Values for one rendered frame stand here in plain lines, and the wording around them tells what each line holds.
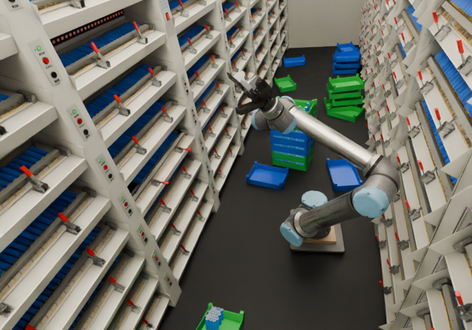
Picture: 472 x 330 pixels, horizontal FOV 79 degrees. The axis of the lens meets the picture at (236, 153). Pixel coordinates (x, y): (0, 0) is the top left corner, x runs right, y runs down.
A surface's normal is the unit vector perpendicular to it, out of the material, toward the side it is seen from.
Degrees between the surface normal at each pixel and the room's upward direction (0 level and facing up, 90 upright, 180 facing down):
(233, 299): 0
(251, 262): 0
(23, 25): 90
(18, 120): 19
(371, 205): 85
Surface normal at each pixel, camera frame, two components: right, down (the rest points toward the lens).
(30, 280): 0.17, -0.72
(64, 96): 0.95, 0.07
